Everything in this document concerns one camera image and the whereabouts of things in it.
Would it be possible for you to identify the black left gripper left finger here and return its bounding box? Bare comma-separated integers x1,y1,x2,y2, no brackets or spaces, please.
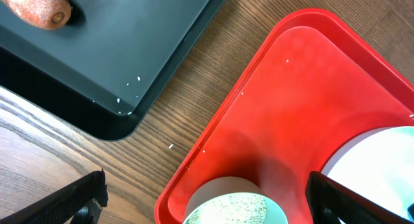
1,170,108,224

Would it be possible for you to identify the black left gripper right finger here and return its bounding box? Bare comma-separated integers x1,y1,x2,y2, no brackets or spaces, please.
305,171,411,224

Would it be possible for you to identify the light blue bowl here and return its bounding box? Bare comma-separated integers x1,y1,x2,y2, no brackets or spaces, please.
321,126,413,222

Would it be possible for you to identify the green bowl of rice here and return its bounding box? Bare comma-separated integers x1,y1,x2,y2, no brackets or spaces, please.
183,177,288,224

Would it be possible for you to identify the orange carrot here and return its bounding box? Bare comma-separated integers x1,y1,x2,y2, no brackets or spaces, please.
1,0,72,30

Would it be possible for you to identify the black waste bin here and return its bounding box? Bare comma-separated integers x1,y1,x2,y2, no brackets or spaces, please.
1,0,226,140

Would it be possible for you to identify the red serving tray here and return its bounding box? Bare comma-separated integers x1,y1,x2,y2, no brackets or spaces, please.
155,8,413,223

